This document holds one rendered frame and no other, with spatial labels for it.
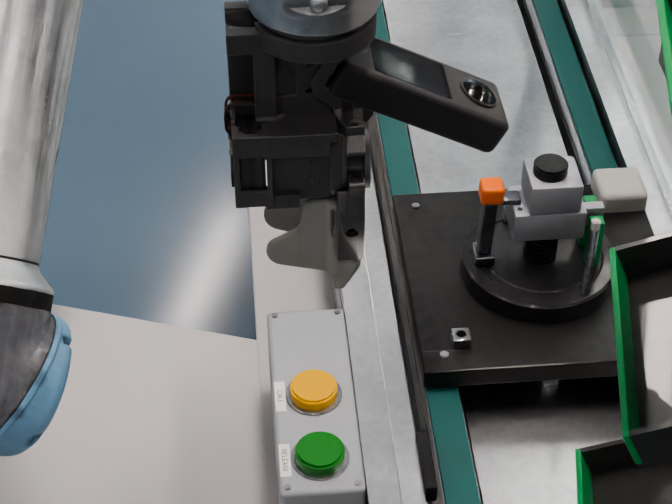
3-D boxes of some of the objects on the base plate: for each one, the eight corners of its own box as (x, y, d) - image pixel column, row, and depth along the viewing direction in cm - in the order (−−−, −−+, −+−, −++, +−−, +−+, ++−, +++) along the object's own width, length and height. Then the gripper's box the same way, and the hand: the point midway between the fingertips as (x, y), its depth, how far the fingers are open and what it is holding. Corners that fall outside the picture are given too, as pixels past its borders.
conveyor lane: (455, 664, 115) (462, 589, 109) (356, 62, 178) (356, -9, 171) (806, 638, 117) (834, 563, 110) (586, 51, 180) (595, -20, 173)
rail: (384, 726, 111) (388, 645, 104) (305, 64, 177) (304, -13, 170) (456, 720, 112) (464, 639, 104) (350, 62, 178) (351, -15, 170)
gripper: (222, -28, 85) (239, 244, 99) (226, 59, 79) (243, 337, 93) (368, -35, 86) (364, 237, 100) (384, 51, 79) (378, 329, 93)
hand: (349, 269), depth 96 cm, fingers closed
